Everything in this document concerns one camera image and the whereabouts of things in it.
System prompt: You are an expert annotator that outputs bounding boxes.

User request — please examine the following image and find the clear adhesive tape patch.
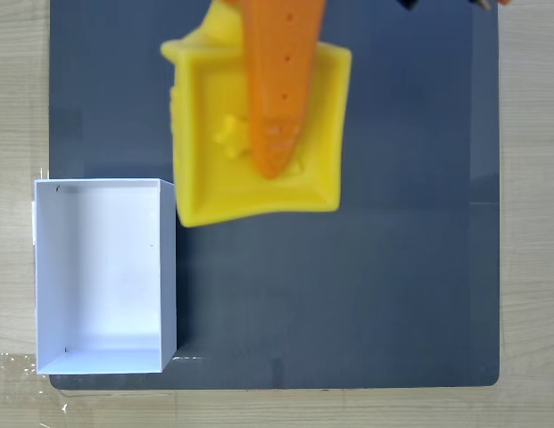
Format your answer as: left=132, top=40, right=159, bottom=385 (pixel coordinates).
left=0, top=350, right=53, bottom=428

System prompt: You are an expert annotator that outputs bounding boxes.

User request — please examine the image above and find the yellow stud toy block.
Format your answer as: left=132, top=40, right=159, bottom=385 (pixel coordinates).
left=160, top=0, right=352, bottom=228

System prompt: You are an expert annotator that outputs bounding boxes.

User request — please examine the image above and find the dark grey table mat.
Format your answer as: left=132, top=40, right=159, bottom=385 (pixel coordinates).
left=47, top=0, right=501, bottom=391

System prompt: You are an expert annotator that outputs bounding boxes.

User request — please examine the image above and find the white open cardboard box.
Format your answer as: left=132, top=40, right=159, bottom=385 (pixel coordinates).
left=31, top=177, right=178, bottom=375

